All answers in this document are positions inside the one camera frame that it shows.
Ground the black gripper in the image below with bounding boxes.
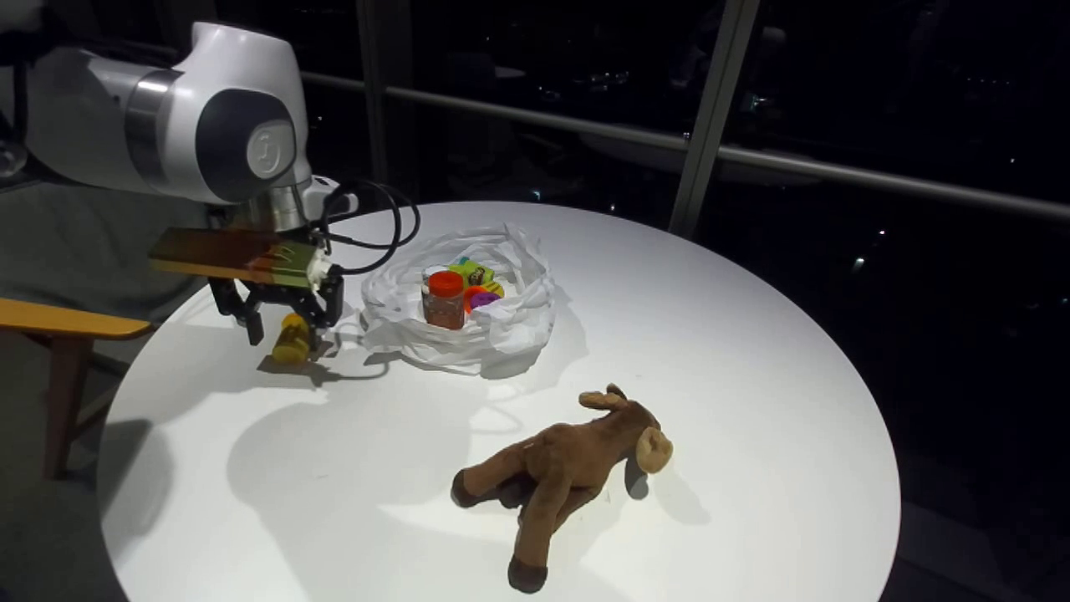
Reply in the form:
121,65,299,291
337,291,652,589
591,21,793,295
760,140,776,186
208,265,348,348

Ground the yellow plastic cup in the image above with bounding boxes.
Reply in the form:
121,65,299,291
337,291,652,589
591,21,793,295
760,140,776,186
257,310,333,380

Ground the brown jar with red cap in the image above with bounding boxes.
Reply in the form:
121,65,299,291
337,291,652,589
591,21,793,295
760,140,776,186
420,267,468,330

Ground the small tub with green lid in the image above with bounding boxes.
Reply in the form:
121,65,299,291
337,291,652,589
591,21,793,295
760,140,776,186
447,253,506,291

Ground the grey armchair with wooden arms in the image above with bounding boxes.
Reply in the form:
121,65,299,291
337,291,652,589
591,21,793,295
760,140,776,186
0,178,226,482

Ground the brown plush donkey toy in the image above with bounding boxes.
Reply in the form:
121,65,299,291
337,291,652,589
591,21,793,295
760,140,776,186
447,380,676,596

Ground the wrist camera on wooden board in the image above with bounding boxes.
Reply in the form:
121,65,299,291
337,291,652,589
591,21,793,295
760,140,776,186
147,225,333,295

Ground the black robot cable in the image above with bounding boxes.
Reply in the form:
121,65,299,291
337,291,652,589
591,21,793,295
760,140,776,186
321,182,425,278

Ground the grey window frame post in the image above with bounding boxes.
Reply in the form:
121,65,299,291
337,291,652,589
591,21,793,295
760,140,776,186
666,0,761,237

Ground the grey horizontal window rail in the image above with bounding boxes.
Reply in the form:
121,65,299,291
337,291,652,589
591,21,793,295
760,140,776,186
299,69,1070,221

